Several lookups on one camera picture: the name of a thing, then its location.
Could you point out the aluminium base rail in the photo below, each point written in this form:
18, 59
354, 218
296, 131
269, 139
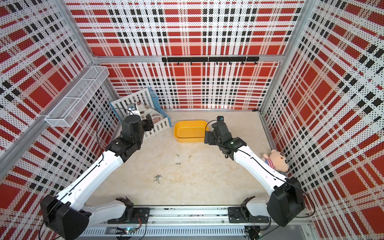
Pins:
201, 222

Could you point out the pink plush pig toy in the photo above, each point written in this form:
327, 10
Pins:
276, 160

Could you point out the green circuit board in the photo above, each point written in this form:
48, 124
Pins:
125, 231

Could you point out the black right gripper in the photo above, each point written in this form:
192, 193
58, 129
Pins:
208, 138

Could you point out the yellow plastic storage box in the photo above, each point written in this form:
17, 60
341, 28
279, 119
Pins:
191, 131

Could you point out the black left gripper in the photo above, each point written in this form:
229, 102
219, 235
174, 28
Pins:
149, 124

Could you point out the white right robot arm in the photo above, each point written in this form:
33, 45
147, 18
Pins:
286, 195

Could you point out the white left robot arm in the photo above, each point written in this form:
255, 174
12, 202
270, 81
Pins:
66, 213

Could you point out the white patterned blanket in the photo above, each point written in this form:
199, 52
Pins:
144, 110

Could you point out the black wall hook rail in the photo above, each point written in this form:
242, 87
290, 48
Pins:
209, 59

